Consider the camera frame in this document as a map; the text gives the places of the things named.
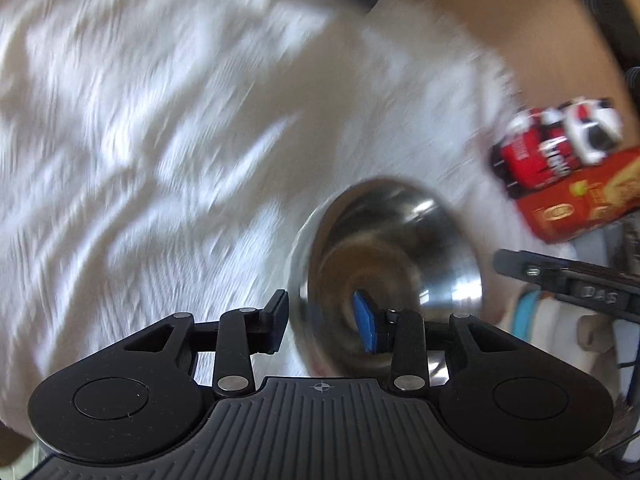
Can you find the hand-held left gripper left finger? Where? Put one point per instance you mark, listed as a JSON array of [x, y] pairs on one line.
[[280, 322]]

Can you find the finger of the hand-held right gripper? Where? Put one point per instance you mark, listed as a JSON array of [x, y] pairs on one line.
[[525, 265]]

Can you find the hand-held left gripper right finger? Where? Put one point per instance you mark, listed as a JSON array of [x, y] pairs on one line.
[[364, 327]]

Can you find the blue enamel bowl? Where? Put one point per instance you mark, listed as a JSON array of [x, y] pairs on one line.
[[525, 315]]

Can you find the white plastic bowl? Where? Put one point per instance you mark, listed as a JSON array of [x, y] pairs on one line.
[[560, 360]]

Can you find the stainless steel bowl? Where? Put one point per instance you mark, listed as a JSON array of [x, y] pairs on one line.
[[400, 250]]

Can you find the person's right hand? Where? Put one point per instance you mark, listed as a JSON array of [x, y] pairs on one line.
[[595, 332]]

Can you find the red printed box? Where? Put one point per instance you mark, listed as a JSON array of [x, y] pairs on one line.
[[580, 205]]

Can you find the red panda figure can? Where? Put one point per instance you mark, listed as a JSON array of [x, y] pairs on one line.
[[550, 150]]

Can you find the white textured tablecloth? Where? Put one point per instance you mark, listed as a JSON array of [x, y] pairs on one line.
[[175, 135]]

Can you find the black power strip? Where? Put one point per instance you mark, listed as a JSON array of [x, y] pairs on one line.
[[612, 25]]

